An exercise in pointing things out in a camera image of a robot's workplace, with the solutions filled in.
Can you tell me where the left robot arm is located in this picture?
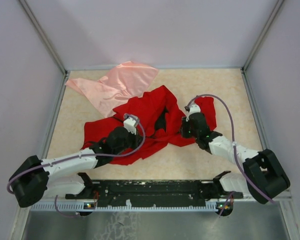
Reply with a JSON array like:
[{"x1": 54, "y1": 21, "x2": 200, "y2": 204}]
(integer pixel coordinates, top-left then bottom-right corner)
[{"x1": 6, "y1": 126, "x2": 146, "y2": 208}]

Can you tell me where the pink satin cloth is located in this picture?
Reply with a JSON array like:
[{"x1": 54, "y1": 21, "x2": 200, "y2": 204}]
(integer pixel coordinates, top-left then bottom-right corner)
[{"x1": 65, "y1": 61, "x2": 159, "y2": 118}]

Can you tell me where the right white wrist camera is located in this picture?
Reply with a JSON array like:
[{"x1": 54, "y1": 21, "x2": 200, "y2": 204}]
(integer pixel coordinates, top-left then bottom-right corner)
[{"x1": 184, "y1": 103, "x2": 201, "y2": 122}]

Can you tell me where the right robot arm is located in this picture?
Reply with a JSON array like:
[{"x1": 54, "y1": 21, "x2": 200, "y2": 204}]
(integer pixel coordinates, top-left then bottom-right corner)
[{"x1": 180, "y1": 112, "x2": 291, "y2": 204}]

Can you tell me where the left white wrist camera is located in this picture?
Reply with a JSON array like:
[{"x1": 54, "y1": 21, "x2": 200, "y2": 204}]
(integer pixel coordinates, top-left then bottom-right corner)
[{"x1": 123, "y1": 113, "x2": 139, "y2": 135}]

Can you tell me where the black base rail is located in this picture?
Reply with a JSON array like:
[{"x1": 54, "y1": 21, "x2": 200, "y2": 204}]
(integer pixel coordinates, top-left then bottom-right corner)
[{"x1": 65, "y1": 180, "x2": 230, "y2": 208}]

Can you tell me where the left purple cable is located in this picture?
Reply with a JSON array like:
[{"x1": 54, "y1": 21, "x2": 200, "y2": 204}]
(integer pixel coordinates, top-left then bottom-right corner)
[{"x1": 6, "y1": 113, "x2": 147, "y2": 218}]

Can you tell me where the aluminium frame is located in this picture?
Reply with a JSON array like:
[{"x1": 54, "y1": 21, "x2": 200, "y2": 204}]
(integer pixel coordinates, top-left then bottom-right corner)
[{"x1": 17, "y1": 0, "x2": 300, "y2": 240}]

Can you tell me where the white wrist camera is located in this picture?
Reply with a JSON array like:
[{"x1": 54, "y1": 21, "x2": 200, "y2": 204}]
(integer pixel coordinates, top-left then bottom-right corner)
[
  {"x1": 123, "y1": 113, "x2": 139, "y2": 135},
  {"x1": 184, "y1": 103, "x2": 201, "y2": 122}
]

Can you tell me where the red zip jacket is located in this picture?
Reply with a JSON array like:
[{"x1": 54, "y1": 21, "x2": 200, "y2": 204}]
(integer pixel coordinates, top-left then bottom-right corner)
[{"x1": 81, "y1": 84, "x2": 218, "y2": 167}]

